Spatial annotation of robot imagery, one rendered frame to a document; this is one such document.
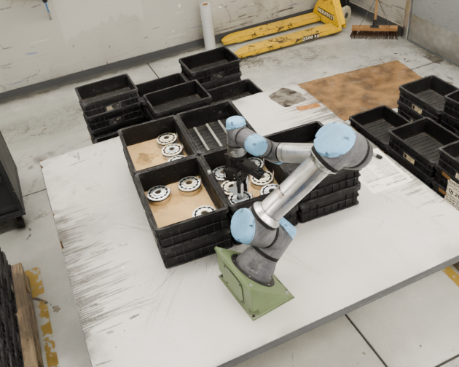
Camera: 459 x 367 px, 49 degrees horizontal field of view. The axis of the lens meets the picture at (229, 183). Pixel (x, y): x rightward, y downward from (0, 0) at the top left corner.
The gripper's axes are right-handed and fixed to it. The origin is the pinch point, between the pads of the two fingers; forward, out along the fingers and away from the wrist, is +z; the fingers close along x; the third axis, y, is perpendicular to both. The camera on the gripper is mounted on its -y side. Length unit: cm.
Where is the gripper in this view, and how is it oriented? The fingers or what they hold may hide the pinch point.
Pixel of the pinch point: (244, 195)
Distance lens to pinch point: 211.0
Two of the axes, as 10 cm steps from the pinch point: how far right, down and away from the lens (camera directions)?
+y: -9.0, -2.0, 3.8
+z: 0.6, 8.2, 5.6
